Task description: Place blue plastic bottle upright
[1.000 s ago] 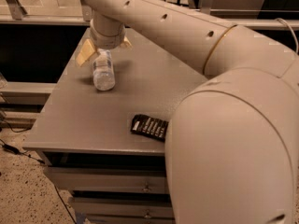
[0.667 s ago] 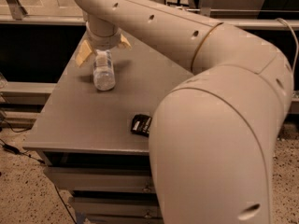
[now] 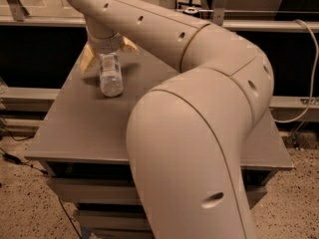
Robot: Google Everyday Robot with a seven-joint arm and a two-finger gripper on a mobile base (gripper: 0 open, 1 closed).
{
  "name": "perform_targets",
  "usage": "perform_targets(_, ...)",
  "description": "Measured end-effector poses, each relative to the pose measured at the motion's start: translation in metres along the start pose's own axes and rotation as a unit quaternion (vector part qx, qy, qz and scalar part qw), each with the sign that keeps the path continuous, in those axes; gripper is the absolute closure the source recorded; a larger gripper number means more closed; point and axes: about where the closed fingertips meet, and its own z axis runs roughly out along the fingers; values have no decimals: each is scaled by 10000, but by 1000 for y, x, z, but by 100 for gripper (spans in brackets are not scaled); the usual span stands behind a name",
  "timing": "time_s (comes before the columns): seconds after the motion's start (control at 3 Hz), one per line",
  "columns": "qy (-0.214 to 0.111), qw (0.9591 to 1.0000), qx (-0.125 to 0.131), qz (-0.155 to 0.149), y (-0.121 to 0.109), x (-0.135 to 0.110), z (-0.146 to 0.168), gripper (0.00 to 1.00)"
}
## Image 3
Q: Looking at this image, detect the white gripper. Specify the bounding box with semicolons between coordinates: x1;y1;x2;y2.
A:
80;34;139;74

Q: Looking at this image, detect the clear plastic water bottle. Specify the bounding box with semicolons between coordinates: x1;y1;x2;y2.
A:
100;53;124;98

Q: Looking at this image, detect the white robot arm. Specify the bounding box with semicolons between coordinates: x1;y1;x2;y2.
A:
68;0;274;239

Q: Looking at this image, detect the grey drawer cabinet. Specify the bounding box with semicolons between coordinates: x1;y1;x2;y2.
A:
27;52;292;239

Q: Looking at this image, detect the metal window railing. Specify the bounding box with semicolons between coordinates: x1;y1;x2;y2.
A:
0;0;306;33

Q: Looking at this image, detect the upper grey drawer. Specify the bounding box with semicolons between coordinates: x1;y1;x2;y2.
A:
46;177;268;210

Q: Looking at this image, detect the grey drawer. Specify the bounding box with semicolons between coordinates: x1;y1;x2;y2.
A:
46;177;268;210
74;210;152;232

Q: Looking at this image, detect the lower grey drawer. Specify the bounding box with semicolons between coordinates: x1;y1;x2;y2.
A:
74;210;152;232

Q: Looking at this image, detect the black floor cable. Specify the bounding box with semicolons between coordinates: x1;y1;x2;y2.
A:
0;126;83;239

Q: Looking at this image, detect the white cable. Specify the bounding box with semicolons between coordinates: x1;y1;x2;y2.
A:
272;18;319;124

